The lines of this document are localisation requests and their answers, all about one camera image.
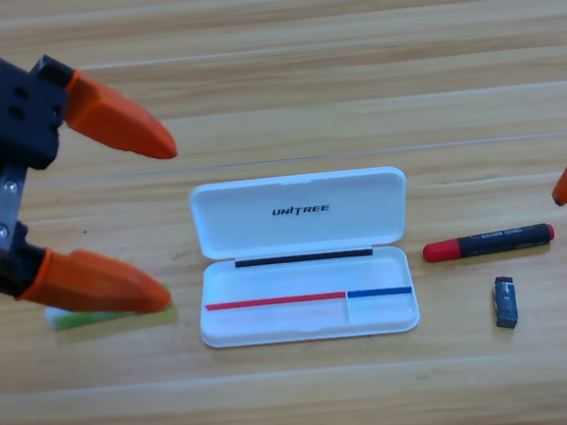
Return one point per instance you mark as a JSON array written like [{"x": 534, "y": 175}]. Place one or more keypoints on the white Unitree pencil case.
[{"x": 299, "y": 221}]

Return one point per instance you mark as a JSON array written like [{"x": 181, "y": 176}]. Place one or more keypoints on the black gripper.
[{"x": 13, "y": 113}]

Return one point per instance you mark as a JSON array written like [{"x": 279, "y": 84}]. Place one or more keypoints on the black marker with red cap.
[{"x": 497, "y": 242}]

